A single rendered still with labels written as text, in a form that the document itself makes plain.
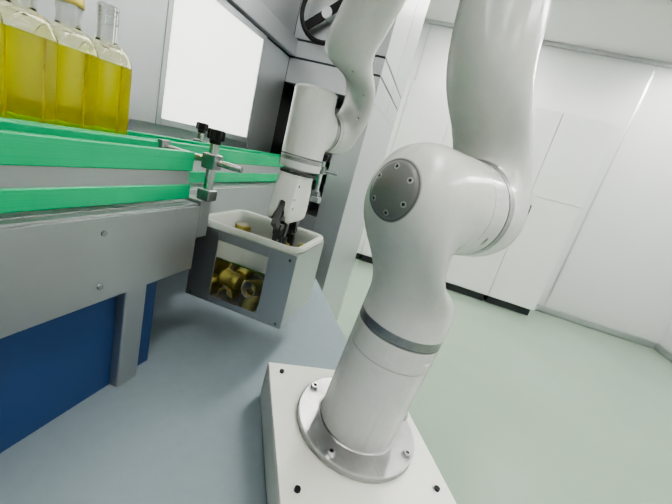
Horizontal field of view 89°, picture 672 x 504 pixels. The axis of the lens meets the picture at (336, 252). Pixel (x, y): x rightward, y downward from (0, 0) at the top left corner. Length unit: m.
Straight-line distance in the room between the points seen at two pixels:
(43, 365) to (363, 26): 0.66
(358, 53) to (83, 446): 0.70
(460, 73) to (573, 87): 4.46
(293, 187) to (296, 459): 0.45
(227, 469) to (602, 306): 4.95
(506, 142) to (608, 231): 4.59
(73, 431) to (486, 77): 0.69
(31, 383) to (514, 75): 0.67
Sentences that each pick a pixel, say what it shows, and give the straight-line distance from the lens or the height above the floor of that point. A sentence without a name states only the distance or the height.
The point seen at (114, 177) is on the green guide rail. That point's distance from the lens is 0.54.
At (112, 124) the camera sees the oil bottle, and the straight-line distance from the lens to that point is 0.68.
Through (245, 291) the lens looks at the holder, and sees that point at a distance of 0.71.
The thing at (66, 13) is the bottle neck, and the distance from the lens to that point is 0.65.
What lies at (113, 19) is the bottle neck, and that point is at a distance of 0.69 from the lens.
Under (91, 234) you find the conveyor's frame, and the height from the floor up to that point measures 1.03.
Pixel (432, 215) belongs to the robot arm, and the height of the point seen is 1.16.
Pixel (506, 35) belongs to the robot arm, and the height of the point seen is 1.35.
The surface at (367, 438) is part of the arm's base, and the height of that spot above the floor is 0.84.
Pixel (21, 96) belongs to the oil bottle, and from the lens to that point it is 0.59.
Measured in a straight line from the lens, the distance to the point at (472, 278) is 4.32.
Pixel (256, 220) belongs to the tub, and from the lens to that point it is 0.84.
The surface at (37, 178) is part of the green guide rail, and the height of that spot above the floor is 1.09.
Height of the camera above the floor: 1.19
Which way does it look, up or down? 16 degrees down
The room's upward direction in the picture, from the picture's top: 15 degrees clockwise
